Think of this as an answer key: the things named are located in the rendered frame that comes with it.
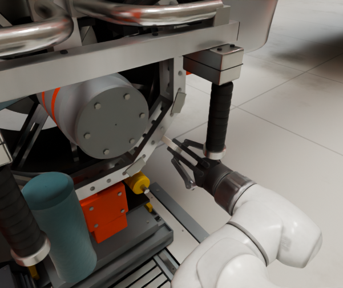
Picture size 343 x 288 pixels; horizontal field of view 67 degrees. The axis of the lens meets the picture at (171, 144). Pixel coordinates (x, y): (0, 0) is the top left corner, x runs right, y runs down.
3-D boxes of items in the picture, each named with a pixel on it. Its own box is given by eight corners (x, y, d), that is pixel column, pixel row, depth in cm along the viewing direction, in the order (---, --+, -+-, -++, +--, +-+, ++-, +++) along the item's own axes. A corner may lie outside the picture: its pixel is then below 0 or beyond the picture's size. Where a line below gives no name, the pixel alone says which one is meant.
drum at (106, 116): (103, 102, 62) (93, 40, 53) (155, 144, 48) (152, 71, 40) (42, 121, 55) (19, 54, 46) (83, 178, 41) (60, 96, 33)
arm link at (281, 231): (263, 171, 54) (219, 210, 49) (341, 220, 44) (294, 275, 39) (259, 200, 61) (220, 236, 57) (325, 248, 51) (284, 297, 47)
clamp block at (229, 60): (202, 63, 48) (204, 33, 45) (240, 79, 43) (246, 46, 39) (181, 70, 46) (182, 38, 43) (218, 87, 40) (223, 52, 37)
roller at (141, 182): (109, 146, 97) (107, 134, 93) (155, 194, 78) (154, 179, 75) (95, 152, 94) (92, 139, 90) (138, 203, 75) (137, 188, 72)
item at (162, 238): (129, 192, 132) (127, 178, 126) (173, 242, 109) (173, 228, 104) (24, 247, 108) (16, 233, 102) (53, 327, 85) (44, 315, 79)
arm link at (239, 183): (263, 187, 59) (243, 173, 63) (250, 179, 52) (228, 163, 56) (241, 219, 60) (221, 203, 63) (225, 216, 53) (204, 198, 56)
